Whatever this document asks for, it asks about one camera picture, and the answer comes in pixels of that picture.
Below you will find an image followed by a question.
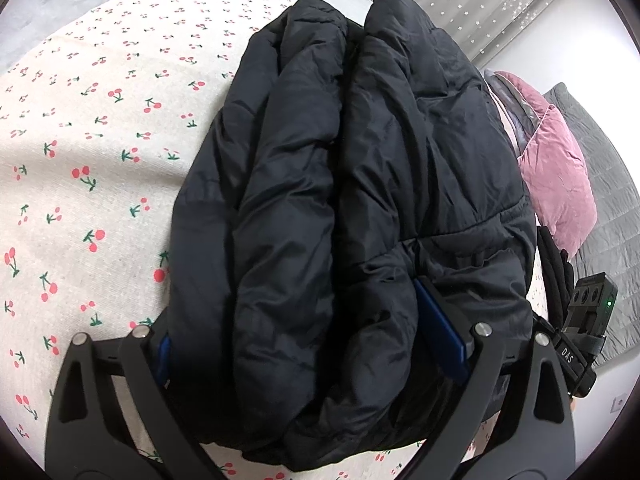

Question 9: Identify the black quilted puffer jacket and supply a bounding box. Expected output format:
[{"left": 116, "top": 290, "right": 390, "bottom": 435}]
[{"left": 167, "top": 0, "right": 536, "bottom": 471}]

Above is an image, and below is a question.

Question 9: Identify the black folded garment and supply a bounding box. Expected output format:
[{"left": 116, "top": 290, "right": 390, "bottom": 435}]
[{"left": 537, "top": 226, "right": 575, "bottom": 328}]

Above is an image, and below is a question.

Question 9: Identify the grey quilted headboard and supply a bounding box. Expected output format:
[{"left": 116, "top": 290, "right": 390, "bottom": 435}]
[{"left": 544, "top": 82, "right": 640, "bottom": 366}]

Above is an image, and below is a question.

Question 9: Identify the pink velvet pillow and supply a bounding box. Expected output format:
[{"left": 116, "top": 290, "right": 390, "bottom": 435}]
[{"left": 496, "top": 70, "right": 598, "bottom": 258}]

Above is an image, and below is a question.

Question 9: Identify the folded grey pink bedding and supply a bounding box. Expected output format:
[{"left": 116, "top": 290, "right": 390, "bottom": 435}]
[{"left": 484, "top": 70, "right": 541, "bottom": 156}]

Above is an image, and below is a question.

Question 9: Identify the cherry print bed sheet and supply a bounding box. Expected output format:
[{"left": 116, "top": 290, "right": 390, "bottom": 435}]
[{"left": 0, "top": 0, "right": 501, "bottom": 480}]

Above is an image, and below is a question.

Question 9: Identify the white wall socket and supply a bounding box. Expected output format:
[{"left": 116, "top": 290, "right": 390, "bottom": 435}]
[{"left": 611, "top": 394, "right": 626, "bottom": 413}]

